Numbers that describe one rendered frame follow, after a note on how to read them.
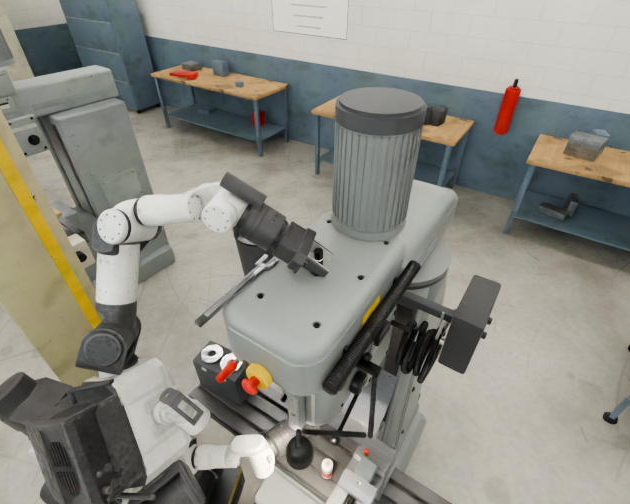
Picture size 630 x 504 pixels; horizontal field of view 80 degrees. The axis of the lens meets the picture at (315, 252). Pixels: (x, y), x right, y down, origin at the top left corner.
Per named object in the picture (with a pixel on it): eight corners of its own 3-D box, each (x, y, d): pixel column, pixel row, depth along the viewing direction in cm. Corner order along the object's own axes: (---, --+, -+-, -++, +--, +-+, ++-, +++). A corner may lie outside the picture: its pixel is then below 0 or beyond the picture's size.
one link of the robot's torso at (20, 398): (-28, 412, 100) (1, 406, 92) (12, 371, 110) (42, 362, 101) (57, 463, 113) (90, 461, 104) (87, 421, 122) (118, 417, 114)
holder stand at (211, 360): (240, 406, 161) (234, 380, 148) (200, 385, 169) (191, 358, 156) (256, 383, 169) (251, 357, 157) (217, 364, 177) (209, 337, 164)
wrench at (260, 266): (204, 330, 73) (203, 327, 73) (190, 322, 75) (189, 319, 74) (278, 261, 89) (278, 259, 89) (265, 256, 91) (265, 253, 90)
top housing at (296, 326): (312, 411, 77) (312, 367, 67) (220, 352, 88) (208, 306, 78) (403, 280, 107) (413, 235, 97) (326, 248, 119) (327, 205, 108)
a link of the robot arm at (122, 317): (84, 307, 84) (82, 364, 85) (128, 309, 86) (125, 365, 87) (102, 293, 95) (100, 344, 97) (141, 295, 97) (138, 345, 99)
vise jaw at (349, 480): (368, 509, 126) (369, 505, 123) (337, 485, 131) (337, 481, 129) (376, 492, 129) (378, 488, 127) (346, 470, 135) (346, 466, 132)
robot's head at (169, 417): (177, 436, 92) (202, 434, 88) (148, 414, 87) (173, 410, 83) (190, 411, 97) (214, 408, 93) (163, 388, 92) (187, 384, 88)
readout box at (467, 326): (467, 378, 107) (489, 331, 94) (436, 363, 111) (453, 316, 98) (485, 331, 120) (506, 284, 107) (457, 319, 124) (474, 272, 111)
